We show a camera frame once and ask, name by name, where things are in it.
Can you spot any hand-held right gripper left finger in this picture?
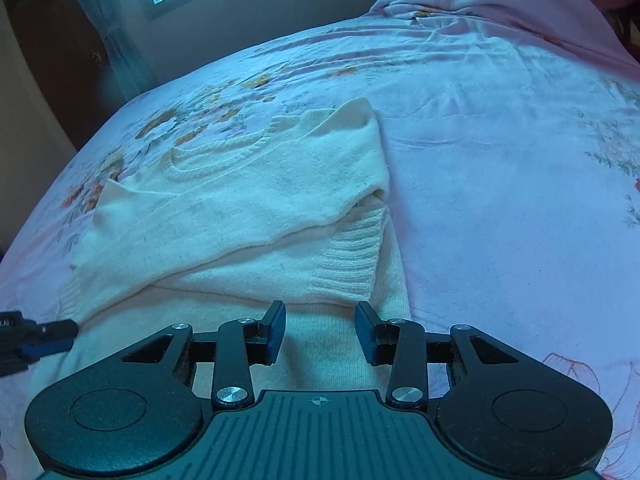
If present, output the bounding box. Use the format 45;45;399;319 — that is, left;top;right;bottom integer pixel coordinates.
120;300;288;411

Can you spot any cream knit sweater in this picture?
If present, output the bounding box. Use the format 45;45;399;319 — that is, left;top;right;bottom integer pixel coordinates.
57;97;413;396

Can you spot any pink quilt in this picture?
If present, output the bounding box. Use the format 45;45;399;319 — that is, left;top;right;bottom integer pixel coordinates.
369;0;640;81

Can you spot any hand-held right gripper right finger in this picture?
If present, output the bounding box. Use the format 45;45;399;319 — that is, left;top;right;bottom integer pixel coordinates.
354;301;523;411

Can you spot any bed with floral pink sheet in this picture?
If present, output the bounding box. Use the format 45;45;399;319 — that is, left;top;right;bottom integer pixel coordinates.
0;10;640;480

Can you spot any dark wooden door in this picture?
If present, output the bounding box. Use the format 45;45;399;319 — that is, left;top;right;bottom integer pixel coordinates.
10;0;131;151

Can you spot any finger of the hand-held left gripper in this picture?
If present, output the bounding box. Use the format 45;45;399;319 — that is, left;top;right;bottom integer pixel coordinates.
0;311;80;377

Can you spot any grey curtain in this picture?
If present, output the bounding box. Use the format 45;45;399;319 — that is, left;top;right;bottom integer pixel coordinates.
60;0;161;105

